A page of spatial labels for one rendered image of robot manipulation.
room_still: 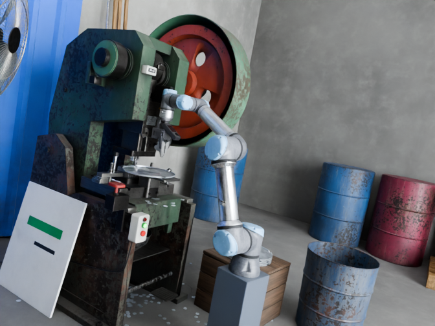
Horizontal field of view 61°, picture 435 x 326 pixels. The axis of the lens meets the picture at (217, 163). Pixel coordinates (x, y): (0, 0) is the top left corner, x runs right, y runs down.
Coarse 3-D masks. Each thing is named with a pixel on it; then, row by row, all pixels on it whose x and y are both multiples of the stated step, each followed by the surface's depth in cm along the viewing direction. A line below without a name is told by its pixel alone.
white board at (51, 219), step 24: (48, 192) 206; (24, 216) 211; (48, 216) 202; (72, 216) 193; (24, 240) 207; (48, 240) 198; (72, 240) 190; (24, 264) 203; (48, 264) 195; (24, 288) 199; (48, 288) 191; (48, 312) 188
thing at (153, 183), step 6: (144, 180) 200; (150, 180) 199; (156, 180) 204; (162, 180) 191; (168, 180) 193; (174, 180) 198; (144, 186) 200; (150, 186) 200; (156, 186) 205; (144, 192) 200; (150, 192) 201; (156, 192) 205
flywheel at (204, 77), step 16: (176, 32) 236; (192, 32) 230; (208, 32) 224; (192, 48) 234; (208, 48) 228; (224, 48) 218; (192, 64) 234; (208, 64) 228; (224, 64) 218; (192, 80) 230; (208, 80) 228; (224, 80) 218; (192, 96) 234; (224, 96) 218; (192, 112) 234; (224, 112) 220; (176, 128) 238; (192, 128) 230; (208, 128) 224
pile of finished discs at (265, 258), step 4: (264, 248) 234; (260, 252) 225; (264, 252) 227; (268, 252) 231; (228, 256) 217; (232, 256) 215; (260, 256) 218; (264, 256) 220; (268, 256) 221; (272, 256) 221; (260, 260) 212; (264, 260) 213; (268, 260) 215; (260, 264) 212; (264, 264) 214; (268, 264) 218
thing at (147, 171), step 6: (126, 168) 204; (132, 168) 207; (138, 168) 210; (144, 168) 213; (150, 168) 216; (156, 168) 219; (138, 174) 191; (144, 174) 196; (150, 174) 199; (156, 174) 201; (162, 174) 204; (168, 174) 207; (174, 174) 209
